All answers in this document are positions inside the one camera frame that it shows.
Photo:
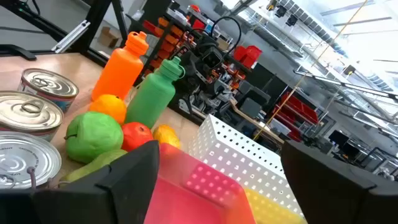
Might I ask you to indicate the red translucent bin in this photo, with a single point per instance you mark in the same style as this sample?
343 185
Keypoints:
186 199

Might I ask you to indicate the shelf with orange bins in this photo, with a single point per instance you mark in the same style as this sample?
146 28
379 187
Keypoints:
168 39

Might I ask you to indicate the black metal table frame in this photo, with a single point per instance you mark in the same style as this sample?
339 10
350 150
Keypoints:
96 18

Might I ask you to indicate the yellow toy mango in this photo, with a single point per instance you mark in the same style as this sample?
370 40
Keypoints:
166 135

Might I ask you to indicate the silver tin can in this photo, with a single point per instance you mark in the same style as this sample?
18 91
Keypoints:
48 88
28 115
25 158

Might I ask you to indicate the green toy pear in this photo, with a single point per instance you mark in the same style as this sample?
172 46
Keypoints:
93 165

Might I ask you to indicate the silver aluminium bracket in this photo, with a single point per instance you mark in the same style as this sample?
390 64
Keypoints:
71 35

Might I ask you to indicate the orange toy fruit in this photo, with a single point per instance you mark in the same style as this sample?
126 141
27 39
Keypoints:
109 107

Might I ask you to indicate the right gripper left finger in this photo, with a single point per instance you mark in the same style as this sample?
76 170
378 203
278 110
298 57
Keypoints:
93 202

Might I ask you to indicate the red toy apple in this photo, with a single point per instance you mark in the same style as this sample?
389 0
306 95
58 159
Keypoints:
135 135

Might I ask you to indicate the yellow translucent bin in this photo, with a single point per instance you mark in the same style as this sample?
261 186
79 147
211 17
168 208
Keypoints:
273 211

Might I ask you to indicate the rack of red bins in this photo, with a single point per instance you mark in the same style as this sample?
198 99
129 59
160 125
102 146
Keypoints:
295 109

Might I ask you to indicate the cardboard box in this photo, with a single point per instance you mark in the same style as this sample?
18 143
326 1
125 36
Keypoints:
109 37

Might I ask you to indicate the green toy apple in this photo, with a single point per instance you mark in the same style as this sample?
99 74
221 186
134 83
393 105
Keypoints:
93 137

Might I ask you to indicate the white perforated basket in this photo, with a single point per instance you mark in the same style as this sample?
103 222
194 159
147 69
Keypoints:
236 149

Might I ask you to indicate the green plastic bottle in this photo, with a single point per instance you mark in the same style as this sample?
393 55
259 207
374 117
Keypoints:
152 96

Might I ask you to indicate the red storage bins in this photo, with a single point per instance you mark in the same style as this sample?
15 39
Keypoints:
248 56

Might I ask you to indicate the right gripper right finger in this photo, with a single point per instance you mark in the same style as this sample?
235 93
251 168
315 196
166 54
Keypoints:
342 199

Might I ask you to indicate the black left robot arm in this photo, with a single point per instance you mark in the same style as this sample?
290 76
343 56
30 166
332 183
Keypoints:
202 71

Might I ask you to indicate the orange plastic bottle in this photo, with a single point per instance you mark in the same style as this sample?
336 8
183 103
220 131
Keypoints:
119 68

